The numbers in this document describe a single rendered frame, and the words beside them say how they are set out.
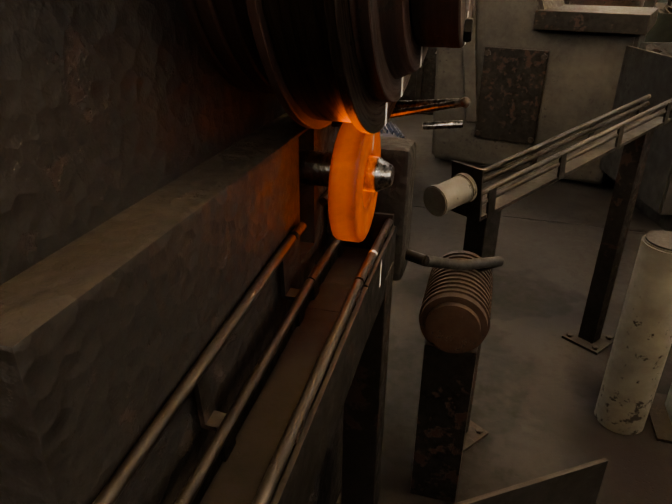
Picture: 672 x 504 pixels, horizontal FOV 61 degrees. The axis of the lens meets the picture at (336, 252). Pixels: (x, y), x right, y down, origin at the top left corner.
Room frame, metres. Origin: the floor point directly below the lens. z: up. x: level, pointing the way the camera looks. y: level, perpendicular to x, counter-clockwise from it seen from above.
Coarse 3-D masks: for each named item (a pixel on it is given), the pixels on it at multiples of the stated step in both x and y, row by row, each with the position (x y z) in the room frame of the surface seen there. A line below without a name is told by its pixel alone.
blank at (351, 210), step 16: (352, 128) 0.66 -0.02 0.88; (336, 144) 0.64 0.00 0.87; (352, 144) 0.64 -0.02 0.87; (368, 144) 0.67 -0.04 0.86; (336, 160) 0.63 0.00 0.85; (352, 160) 0.62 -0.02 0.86; (336, 176) 0.62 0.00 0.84; (352, 176) 0.61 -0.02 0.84; (336, 192) 0.61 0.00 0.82; (352, 192) 0.61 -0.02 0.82; (368, 192) 0.70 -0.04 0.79; (336, 208) 0.61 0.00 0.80; (352, 208) 0.61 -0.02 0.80; (368, 208) 0.68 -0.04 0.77; (336, 224) 0.62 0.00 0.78; (352, 224) 0.61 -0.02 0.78; (368, 224) 0.69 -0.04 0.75; (352, 240) 0.64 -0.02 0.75
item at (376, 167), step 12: (300, 156) 0.69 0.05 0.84; (312, 156) 0.69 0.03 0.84; (324, 156) 0.69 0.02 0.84; (372, 156) 0.68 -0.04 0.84; (300, 168) 0.68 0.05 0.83; (312, 168) 0.68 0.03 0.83; (324, 168) 0.68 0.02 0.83; (372, 168) 0.66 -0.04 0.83; (384, 168) 0.66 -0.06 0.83; (300, 180) 0.69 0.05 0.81; (312, 180) 0.68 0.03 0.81; (324, 180) 0.67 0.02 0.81; (372, 180) 0.66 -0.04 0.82; (384, 180) 0.66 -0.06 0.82
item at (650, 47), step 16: (640, 48) 2.83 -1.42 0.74; (656, 48) 2.98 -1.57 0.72; (624, 64) 2.92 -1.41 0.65; (640, 64) 2.76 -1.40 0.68; (656, 64) 2.62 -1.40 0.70; (624, 80) 2.88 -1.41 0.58; (640, 80) 2.73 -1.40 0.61; (656, 80) 2.59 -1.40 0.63; (624, 96) 2.85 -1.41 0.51; (640, 96) 2.69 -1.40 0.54; (656, 96) 2.56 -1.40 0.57; (656, 128) 2.49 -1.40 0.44; (656, 144) 2.46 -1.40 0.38; (608, 160) 2.86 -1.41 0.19; (656, 160) 2.42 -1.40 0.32; (608, 176) 3.03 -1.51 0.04; (656, 176) 2.39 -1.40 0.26; (640, 192) 2.48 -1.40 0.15; (656, 192) 2.36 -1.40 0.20; (640, 208) 2.63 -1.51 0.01; (656, 208) 2.33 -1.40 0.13
